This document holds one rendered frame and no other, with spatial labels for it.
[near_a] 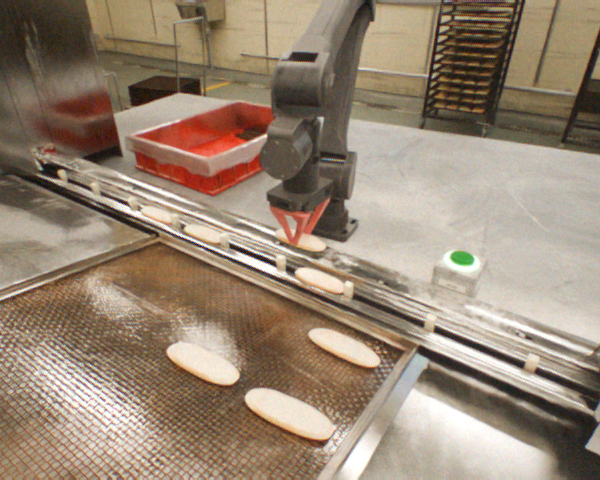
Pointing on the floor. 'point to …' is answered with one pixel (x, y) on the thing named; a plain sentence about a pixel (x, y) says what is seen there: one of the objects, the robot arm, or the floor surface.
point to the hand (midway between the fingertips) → (299, 234)
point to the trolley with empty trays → (156, 89)
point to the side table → (453, 211)
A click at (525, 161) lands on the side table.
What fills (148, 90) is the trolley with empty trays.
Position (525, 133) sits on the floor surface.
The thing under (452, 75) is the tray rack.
